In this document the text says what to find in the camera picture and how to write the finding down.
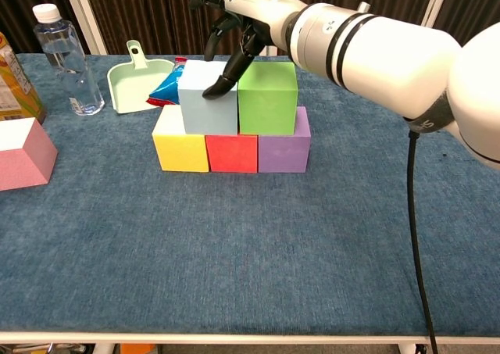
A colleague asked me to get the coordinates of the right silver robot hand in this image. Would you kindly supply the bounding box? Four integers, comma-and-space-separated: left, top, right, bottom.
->
188, 0, 309, 99

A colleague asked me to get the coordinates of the blue table cloth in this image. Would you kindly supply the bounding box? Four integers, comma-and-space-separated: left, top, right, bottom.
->
0, 52, 500, 338

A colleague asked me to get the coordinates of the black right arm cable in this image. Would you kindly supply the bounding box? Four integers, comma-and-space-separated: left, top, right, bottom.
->
405, 129, 441, 354

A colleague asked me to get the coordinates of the light blue cube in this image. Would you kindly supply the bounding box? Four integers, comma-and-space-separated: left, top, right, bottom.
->
177, 59, 240, 136

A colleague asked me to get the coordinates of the amber tea bottle yellow label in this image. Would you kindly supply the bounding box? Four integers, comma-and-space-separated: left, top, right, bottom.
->
0, 31, 47, 125

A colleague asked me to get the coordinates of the blue snack bag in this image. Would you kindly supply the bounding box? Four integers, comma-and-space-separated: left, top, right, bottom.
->
146, 56, 184, 108

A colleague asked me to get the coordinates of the green cube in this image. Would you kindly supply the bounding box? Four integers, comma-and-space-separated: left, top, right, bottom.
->
237, 61, 298, 136

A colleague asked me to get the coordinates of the white table frame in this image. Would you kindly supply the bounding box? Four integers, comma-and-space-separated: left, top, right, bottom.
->
0, 331, 500, 354

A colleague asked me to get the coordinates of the clear plastic water bottle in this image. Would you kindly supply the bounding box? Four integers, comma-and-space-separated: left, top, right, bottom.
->
32, 3, 105, 116

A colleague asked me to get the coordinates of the pink cube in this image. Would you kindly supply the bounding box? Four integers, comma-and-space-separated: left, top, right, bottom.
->
0, 117, 59, 192

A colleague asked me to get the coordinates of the mint green dustpan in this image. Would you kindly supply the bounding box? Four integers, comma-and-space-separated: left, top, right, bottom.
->
107, 39, 175, 115

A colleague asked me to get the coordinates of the yellow cube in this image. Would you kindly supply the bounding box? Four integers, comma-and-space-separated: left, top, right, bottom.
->
152, 104, 210, 173

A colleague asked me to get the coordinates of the orange-red cube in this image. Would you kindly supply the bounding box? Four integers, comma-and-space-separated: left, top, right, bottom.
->
205, 134, 259, 174

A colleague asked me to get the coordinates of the purple cube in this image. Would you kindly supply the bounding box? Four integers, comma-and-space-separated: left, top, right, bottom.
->
257, 105, 313, 174

